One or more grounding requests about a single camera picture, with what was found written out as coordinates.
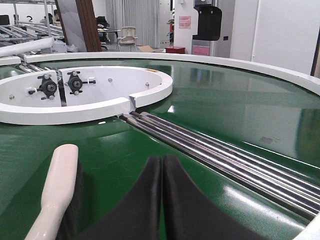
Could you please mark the white inner ring guard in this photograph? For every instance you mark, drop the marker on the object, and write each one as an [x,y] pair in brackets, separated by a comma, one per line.
[118,90]

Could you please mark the brown wooden pillar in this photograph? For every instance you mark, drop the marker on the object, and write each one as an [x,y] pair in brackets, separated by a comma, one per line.
[79,24]

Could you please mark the left black bearing unit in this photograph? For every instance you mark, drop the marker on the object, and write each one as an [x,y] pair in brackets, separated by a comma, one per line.
[48,87]

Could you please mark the green circular conveyor belt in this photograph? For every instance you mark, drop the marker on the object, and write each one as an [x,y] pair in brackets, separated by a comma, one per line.
[264,115]

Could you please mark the beige hand broom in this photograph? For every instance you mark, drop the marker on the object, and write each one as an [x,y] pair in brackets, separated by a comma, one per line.
[61,197]

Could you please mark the steel transfer rollers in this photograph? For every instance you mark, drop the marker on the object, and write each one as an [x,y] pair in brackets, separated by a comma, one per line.
[272,180]

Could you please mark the black water dispenser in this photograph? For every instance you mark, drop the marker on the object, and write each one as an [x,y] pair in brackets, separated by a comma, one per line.
[209,20]

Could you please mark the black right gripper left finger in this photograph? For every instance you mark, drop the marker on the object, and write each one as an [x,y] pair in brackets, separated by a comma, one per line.
[137,216]

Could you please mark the right black bearing unit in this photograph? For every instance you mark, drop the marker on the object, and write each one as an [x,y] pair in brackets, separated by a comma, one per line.
[75,83]

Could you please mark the white outer conveyor rim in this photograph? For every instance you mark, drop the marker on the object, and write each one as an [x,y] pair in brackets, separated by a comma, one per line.
[305,81]

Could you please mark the black bearing unit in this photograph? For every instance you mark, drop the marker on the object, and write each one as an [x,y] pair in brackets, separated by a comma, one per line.
[48,87]
[75,83]

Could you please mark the roller conveyor rack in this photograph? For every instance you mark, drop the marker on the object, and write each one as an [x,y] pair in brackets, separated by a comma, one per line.
[27,20]

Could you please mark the white mesh office chair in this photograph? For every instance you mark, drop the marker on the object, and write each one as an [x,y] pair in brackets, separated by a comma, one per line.
[128,38]

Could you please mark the red box on floor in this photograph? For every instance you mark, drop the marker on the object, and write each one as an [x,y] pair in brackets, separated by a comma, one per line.
[175,50]

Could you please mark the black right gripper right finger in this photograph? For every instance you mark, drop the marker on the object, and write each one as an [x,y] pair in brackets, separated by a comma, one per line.
[190,215]

